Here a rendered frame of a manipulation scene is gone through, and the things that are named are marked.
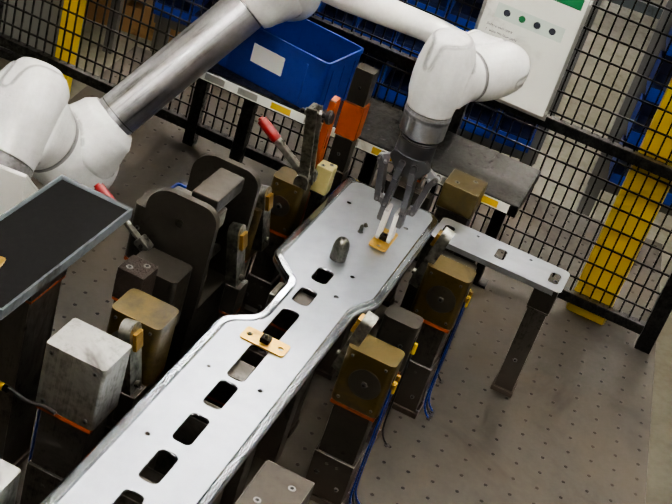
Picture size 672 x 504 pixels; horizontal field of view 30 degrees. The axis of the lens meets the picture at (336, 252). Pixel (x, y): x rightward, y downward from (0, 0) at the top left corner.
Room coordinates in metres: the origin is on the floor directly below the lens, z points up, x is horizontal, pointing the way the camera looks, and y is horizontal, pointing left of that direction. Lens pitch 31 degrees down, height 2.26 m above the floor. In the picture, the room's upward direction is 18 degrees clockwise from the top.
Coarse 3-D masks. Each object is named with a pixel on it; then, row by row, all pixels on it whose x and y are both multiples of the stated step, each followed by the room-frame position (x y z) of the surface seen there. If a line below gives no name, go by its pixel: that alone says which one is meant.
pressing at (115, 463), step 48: (336, 192) 2.29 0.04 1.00; (384, 192) 2.37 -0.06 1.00; (288, 240) 2.05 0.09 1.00; (288, 288) 1.89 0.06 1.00; (336, 288) 1.95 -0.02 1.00; (384, 288) 2.00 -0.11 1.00; (288, 336) 1.76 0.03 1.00; (336, 336) 1.81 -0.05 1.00; (192, 384) 1.55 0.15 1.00; (240, 384) 1.59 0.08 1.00; (288, 384) 1.63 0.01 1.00; (144, 432) 1.41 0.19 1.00; (240, 432) 1.48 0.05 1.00; (96, 480) 1.29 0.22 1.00; (144, 480) 1.32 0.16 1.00; (192, 480) 1.35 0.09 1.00
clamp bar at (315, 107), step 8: (312, 104) 2.21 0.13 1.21; (304, 112) 2.20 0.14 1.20; (312, 112) 2.19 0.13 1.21; (320, 112) 2.20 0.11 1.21; (328, 112) 2.19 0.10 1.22; (312, 120) 2.19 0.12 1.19; (320, 120) 2.22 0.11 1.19; (328, 120) 2.19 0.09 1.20; (304, 128) 2.19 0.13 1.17; (312, 128) 2.19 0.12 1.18; (320, 128) 2.22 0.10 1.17; (304, 136) 2.19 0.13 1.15; (312, 136) 2.19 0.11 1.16; (304, 144) 2.19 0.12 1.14; (312, 144) 2.19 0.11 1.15; (304, 152) 2.19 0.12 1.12; (312, 152) 2.19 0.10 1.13; (304, 160) 2.19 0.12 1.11; (312, 160) 2.21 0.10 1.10; (304, 168) 2.19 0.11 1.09; (312, 168) 2.21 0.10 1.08; (312, 176) 2.21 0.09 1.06; (312, 184) 2.21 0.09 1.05
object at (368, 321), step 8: (368, 312) 1.75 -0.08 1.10; (360, 320) 1.74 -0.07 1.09; (368, 320) 1.73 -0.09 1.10; (376, 320) 1.74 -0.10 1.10; (352, 328) 1.74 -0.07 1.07; (360, 328) 1.73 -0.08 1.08; (368, 328) 1.73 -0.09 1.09; (352, 336) 1.73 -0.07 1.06; (360, 336) 1.73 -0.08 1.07; (360, 344) 1.73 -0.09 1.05; (336, 352) 1.75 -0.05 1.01; (344, 352) 1.73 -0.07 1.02; (336, 360) 1.73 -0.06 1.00; (336, 368) 1.73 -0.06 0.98
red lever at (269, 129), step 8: (264, 120) 2.22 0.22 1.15; (264, 128) 2.21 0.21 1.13; (272, 128) 2.22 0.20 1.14; (272, 136) 2.21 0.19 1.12; (280, 136) 2.22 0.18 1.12; (280, 144) 2.21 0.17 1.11; (288, 152) 2.21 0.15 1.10; (288, 160) 2.20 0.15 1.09; (296, 160) 2.21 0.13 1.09; (296, 168) 2.20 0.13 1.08
